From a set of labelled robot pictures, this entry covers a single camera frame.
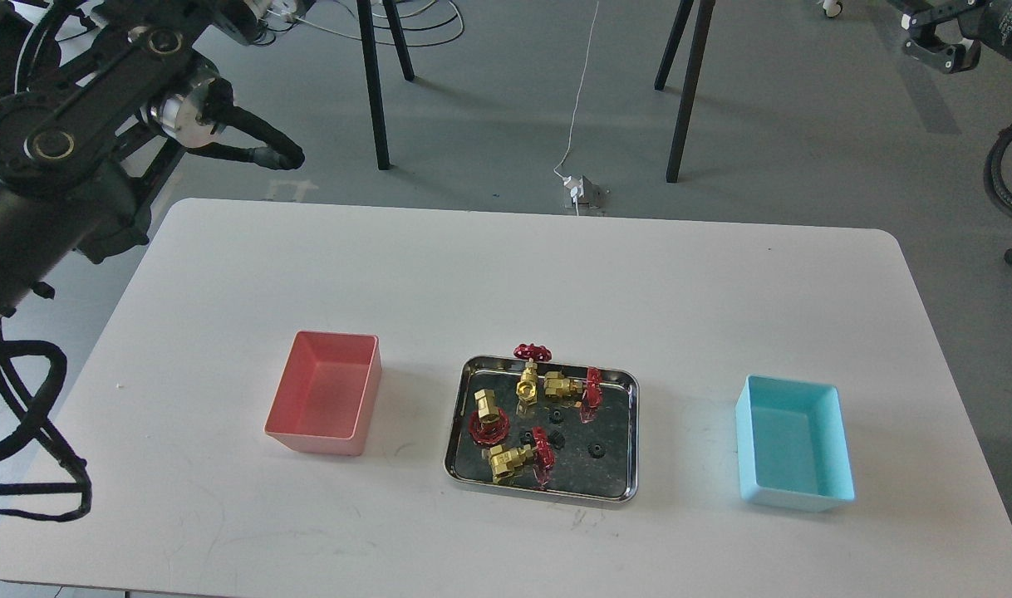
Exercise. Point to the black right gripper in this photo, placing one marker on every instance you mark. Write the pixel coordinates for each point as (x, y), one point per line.
(920, 19)

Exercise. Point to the stainless steel tray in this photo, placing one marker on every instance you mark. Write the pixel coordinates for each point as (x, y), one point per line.
(575, 475)

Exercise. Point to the brass valve red handwheel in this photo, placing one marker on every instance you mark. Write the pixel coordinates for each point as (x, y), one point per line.
(488, 424)
(527, 386)
(507, 463)
(559, 389)

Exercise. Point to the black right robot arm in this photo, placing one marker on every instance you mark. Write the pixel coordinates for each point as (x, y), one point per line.
(981, 24)

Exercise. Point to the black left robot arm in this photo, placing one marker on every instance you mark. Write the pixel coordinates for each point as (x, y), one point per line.
(85, 147)

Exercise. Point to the light blue plastic box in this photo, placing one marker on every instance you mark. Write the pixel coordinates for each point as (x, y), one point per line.
(792, 445)

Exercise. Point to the upright brass valve red handwheel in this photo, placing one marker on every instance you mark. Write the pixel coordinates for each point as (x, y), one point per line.
(527, 386)

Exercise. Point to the brass valve red handwheel front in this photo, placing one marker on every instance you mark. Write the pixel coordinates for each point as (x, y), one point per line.
(507, 463)

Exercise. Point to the pink plastic box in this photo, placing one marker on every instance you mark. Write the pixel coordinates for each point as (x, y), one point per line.
(327, 393)

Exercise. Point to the black table leg right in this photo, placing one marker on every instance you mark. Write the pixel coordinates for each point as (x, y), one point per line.
(701, 14)

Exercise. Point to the black table leg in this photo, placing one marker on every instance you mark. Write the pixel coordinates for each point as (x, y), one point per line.
(367, 36)
(701, 14)

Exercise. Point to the white power adapter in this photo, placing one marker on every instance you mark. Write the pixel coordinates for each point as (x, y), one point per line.
(583, 197)

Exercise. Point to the black table leg left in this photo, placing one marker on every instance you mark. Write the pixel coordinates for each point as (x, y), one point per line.
(367, 36)

